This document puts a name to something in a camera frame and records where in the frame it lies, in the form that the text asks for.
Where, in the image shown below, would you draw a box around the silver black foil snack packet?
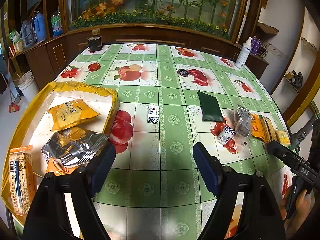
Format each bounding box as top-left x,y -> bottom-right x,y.
41,126 -> 108,168

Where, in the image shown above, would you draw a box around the dark green snack packet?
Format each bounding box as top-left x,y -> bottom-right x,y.
197,90 -> 224,122

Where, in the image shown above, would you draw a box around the right hand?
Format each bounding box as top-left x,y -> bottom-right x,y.
279,186 -> 311,239

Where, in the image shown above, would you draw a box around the clear grey snack packet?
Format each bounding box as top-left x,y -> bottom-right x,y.
234,105 -> 252,138

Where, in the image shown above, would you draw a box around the green cracker sleeve package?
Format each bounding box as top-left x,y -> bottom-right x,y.
251,114 -> 291,147

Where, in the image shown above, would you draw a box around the yellow orange snack bag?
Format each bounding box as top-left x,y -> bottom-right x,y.
48,99 -> 100,132

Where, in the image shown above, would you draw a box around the long orange cracker package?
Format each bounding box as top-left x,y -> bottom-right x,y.
9,145 -> 35,216

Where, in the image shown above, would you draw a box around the yellow rimmed white tray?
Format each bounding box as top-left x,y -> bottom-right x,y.
1,81 -> 119,224

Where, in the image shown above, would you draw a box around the small blue white candy packet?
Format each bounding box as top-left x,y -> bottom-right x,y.
147,105 -> 159,124

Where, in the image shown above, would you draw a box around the green fruit pattern tablecloth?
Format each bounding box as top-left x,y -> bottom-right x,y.
55,43 -> 292,239

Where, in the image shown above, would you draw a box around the white plastic bucket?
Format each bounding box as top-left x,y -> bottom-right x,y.
18,70 -> 40,102

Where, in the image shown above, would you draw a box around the black bottle cap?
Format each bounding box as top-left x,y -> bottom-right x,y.
177,69 -> 189,77

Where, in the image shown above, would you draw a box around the red broom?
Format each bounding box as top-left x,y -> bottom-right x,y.
8,58 -> 20,113

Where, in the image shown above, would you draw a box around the white spray bottle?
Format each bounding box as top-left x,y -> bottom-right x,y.
235,37 -> 252,69

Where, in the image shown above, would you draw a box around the purple bottles on shelf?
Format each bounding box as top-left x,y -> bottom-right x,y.
251,36 -> 261,55

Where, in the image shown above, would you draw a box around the grey thermos jug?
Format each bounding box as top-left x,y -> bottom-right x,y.
20,20 -> 35,48

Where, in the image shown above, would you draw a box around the blue thermos jug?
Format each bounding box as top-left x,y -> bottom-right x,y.
34,12 -> 47,42

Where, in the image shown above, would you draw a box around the flower mural glass panel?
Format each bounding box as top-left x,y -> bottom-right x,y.
60,0 -> 245,40

